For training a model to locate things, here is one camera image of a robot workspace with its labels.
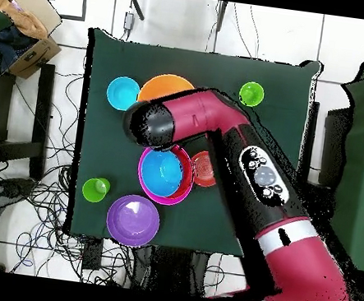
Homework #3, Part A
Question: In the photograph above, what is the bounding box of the black tripod leg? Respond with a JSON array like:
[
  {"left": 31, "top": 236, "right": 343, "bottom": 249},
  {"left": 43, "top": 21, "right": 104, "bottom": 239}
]
[
  {"left": 215, "top": 0, "right": 228, "bottom": 32},
  {"left": 122, "top": 0, "right": 148, "bottom": 22}
]

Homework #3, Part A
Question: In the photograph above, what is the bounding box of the brown cloth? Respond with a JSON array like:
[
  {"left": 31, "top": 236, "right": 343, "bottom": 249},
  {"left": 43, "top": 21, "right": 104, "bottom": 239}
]
[{"left": 0, "top": 0, "right": 53, "bottom": 40}]

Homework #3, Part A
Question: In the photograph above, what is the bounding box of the large orange bowl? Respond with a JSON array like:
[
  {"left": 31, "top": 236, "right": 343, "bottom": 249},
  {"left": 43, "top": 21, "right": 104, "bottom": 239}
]
[{"left": 137, "top": 70, "right": 197, "bottom": 109}]

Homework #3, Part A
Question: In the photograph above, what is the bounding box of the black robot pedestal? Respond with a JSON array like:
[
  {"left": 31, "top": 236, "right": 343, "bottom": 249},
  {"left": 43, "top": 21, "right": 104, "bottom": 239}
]
[{"left": 128, "top": 242, "right": 212, "bottom": 299}]

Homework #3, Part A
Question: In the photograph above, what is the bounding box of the small red bowl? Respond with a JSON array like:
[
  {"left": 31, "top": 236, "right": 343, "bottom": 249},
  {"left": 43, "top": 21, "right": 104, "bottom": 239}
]
[{"left": 187, "top": 149, "right": 221, "bottom": 190}]

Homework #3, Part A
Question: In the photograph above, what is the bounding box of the green cup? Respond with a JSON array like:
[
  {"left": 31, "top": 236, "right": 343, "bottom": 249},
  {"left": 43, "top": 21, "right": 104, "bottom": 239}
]
[
  {"left": 80, "top": 175, "right": 112, "bottom": 206},
  {"left": 237, "top": 80, "right": 267, "bottom": 109}
]

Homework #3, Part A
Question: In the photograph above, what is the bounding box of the dark green table cloth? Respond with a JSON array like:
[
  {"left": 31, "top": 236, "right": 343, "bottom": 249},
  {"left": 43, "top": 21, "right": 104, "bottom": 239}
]
[{"left": 61, "top": 26, "right": 325, "bottom": 266}]

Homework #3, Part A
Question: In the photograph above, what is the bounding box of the medium blue bowl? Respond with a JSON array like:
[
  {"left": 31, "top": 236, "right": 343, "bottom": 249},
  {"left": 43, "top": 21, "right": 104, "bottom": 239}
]
[{"left": 136, "top": 147, "right": 187, "bottom": 200}]

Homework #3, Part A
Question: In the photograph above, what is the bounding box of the black stool frame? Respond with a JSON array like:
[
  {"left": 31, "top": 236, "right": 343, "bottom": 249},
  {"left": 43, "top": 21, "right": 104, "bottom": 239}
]
[{"left": 0, "top": 57, "right": 59, "bottom": 183}]

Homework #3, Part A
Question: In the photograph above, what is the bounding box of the cardboard box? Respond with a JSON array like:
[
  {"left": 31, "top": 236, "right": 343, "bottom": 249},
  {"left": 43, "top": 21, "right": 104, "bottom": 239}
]
[{"left": 0, "top": 0, "right": 69, "bottom": 84}]

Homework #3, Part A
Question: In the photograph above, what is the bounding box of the black side furniture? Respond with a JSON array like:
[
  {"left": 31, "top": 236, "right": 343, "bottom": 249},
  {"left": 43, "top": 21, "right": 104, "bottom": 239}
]
[{"left": 316, "top": 104, "right": 354, "bottom": 189}]

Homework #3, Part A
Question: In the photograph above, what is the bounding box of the purple bowl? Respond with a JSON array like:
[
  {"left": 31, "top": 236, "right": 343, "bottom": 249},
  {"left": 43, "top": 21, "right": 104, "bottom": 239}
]
[{"left": 103, "top": 191, "right": 164, "bottom": 250}]

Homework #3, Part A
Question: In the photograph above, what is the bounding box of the small light blue bowl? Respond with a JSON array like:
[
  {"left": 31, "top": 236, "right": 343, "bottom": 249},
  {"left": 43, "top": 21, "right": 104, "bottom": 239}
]
[{"left": 104, "top": 75, "right": 143, "bottom": 114}]

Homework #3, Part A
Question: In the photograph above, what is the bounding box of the grey power adapter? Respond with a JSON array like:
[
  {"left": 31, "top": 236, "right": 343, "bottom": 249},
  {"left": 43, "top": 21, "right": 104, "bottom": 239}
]
[{"left": 122, "top": 12, "right": 136, "bottom": 31}]

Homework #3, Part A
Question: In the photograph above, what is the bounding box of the large pink bowl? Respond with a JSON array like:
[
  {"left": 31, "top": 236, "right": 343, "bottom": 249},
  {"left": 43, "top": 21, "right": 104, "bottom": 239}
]
[{"left": 133, "top": 139, "right": 199, "bottom": 209}]

